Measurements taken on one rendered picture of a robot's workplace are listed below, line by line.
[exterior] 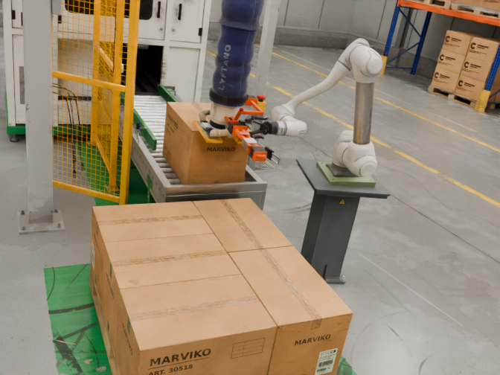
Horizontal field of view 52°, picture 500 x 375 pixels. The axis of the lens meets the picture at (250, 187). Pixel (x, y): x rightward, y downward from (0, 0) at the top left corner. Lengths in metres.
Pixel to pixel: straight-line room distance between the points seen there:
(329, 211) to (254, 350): 1.36
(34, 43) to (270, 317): 2.21
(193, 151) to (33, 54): 1.15
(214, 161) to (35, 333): 1.43
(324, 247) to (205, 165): 0.97
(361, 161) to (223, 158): 0.87
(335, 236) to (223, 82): 1.28
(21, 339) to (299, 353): 1.44
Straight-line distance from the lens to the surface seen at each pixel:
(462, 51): 10.95
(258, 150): 2.62
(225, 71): 3.01
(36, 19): 3.52
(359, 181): 3.34
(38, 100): 3.63
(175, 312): 2.29
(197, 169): 3.30
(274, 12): 6.30
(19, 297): 3.31
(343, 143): 3.29
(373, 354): 3.20
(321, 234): 3.48
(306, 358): 2.54
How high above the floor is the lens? 1.97
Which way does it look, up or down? 24 degrees down
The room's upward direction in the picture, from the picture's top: 9 degrees clockwise
